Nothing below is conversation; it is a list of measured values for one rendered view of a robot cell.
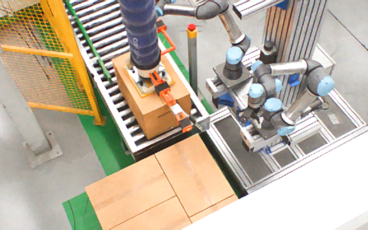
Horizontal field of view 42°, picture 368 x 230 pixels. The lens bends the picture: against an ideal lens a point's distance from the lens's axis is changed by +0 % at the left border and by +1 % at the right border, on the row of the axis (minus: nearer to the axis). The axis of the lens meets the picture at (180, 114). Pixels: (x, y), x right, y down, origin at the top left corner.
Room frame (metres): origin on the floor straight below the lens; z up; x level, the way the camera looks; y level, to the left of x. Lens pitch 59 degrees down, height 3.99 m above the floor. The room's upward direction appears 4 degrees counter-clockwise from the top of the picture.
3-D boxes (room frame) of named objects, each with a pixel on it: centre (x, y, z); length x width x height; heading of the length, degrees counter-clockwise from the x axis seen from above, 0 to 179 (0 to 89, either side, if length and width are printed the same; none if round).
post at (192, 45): (2.64, -0.14, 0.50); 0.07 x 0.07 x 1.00; 24
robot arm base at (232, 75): (2.15, -0.41, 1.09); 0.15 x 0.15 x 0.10
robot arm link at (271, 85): (1.54, -0.52, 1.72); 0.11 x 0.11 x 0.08; 20
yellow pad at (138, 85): (2.21, 0.31, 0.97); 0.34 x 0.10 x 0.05; 25
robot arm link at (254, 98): (1.49, -0.43, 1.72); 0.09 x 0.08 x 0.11; 110
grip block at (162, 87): (2.02, 0.12, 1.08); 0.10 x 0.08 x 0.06; 115
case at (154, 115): (2.24, 0.22, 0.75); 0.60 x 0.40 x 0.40; 24
